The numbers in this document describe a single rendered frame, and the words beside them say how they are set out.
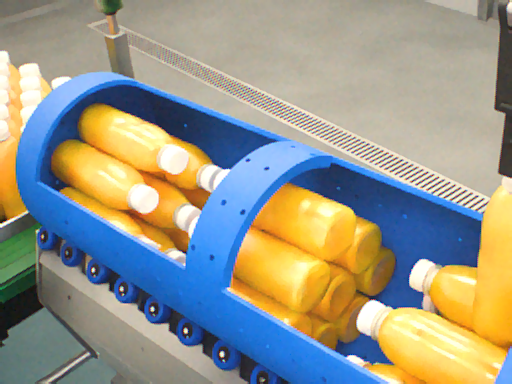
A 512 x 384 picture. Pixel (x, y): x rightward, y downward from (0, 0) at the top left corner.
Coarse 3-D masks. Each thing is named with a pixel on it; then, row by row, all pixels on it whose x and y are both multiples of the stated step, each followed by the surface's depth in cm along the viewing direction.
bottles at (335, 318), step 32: (64, 192) 112; (160, 192) 110; (192, 192) 116; (128, 224) 105; (160, 224) 110; (384, 256) 99; (352, 288) 95; (384, 288) 102; (288, 320) 86; (320, 320) 94; (352, 320) 99; (448, 320) 85
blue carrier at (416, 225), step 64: (64, 128) 114; (192, 128) 121; (256, 128) 100; (256, 192) 85; (320, 192) 108; (384, 192) 97; (128, 256) 96; (192, 256) 87; (448, 256) 97; (192, 320) 96; (256, 320) 83
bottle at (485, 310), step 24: (504, 192) 68; (504, 216) 67; (480, 240) 71; (504, 240) 68; (480, 264) 72; (504, 264) 69; (480, 288) 73; (504, 288) 71; (480, 312) 75; (504, 312) 72; (480, 336) 76; (504, 336) 74
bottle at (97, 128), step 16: (96, 112) 111; (112, 112) 111; (80, 128) 112; (96, 128) 110; (112, 128) 108; (128, 128) 107; (144, 128) 106; (160, 128) 107; (96, 144) 111; (112, 144) 108; (128, 144) 106; (144, 144) 105; (160, 144) 105; (128, 160) 107; (144, 160) 105; (160, 160) 105
